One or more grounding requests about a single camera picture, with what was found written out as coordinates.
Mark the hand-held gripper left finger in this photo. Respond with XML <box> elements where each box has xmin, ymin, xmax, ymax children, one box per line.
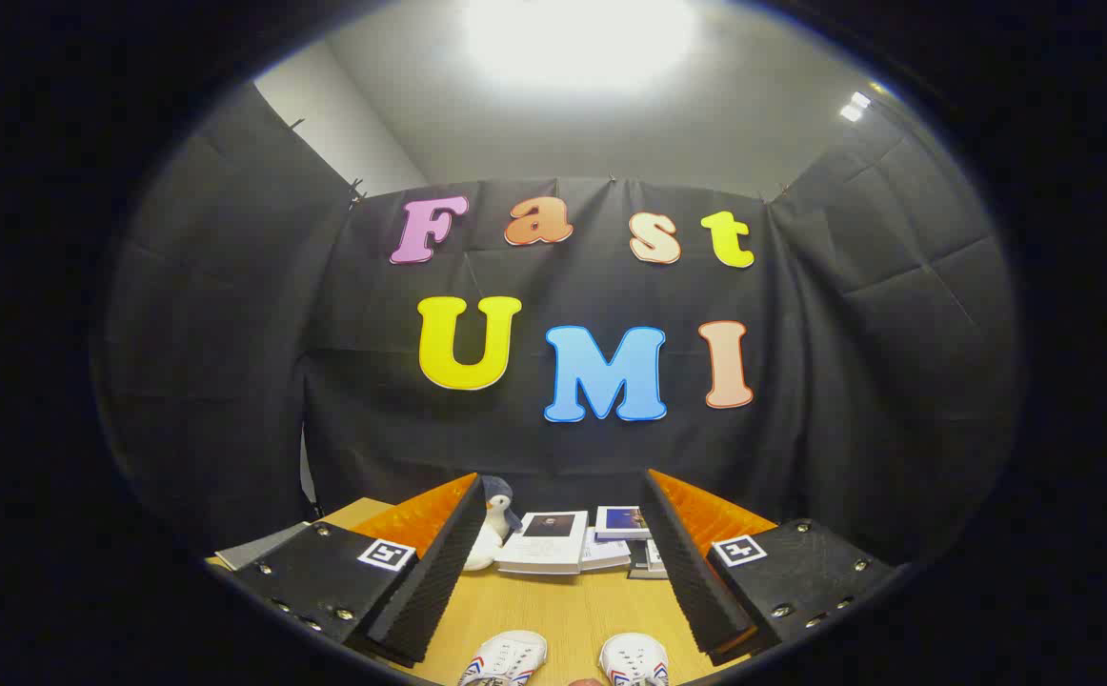
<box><xmin>230</xmin><ymin>472</ymin><xmax>488</xmax><ymax>668</ymax></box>

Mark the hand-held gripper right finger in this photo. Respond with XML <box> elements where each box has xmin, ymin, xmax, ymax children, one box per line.
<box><xmin>639</xmin><ymin>467</ymin><xmax>899</xmax><ymax>668</ymax></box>

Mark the white canvas shoe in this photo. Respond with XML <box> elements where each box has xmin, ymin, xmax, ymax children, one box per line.
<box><xmin>458</xmin><ymin>630</ymin><xmax>549</xmax><ymax>686</ymax></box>
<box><xmin>599</xmin><ymin>633</ymin><xmax>670</xmax><ymax>686</ymax></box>

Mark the beige fabric storage box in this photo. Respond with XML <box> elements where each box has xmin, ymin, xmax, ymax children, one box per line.
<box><xmin>213</xmin><ymin>520</ymin><xmax>312</xmax><ymax>573</ymax></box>

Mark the dark thick book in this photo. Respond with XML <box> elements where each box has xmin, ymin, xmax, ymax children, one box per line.
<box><xmin>628</xmin><ymin>541</ymin><xmax>671</xmax><ymax>580</ymax></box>

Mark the blue cover book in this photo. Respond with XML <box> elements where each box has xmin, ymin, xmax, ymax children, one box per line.
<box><xmin>594</xmin><ymin>505</ymin><xmax>652</xmax><ymax>541</ymax></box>

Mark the penguin plush toy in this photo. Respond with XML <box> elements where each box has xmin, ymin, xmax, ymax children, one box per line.
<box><xmin>479</xmin><ymin>474</ymin><xmax>524</xmax><ymax>539</ymax></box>

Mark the black backdrop cloth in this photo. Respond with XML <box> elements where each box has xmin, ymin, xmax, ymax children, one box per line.
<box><xmin>96</xmin><ymin>81</ymin><xmax>1026</xmax><ymax>573</ymax></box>

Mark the large ceiling light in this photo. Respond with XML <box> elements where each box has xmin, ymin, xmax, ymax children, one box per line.
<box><xmin>463</xmin><ymin>0</ymin><xmax>702</xmax><ymax>96</ymax></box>

